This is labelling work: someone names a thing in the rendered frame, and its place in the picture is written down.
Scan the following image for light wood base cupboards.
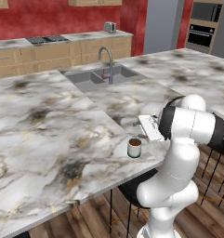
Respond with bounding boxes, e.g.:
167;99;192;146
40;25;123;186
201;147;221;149
0;35;133;80

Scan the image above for grey curved tap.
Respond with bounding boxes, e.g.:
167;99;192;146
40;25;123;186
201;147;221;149
98;46;114;86

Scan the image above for light wood oven tower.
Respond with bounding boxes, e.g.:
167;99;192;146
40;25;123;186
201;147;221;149
184;0;224;55

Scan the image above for black microwave oven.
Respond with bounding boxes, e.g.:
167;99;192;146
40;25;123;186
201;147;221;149
191;1;223;23

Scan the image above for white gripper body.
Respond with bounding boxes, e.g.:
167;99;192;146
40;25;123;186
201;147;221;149
138;114;166;143

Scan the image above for white cup of hot chocolate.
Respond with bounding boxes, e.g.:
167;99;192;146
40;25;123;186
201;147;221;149
126;138;142;159

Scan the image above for grey double sink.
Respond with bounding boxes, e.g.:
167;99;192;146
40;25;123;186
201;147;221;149
62;63;146;93

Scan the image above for grey fridge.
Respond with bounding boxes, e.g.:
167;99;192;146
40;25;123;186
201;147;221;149
142;0;186;56

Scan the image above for black bar stool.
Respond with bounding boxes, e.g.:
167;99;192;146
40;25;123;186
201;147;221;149
200;129;224;208
109;167;160;238

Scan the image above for light wood wall cupboards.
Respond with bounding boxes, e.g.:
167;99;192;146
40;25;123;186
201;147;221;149
0;0;123;10

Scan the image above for black hob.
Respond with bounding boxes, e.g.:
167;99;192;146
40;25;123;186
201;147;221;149
25;34;71;45

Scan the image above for black wall oven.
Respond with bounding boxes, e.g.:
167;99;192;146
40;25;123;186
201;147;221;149
187;23;216;48

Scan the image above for silver toaster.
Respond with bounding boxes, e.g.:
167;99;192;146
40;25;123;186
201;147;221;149
103;21;117;34

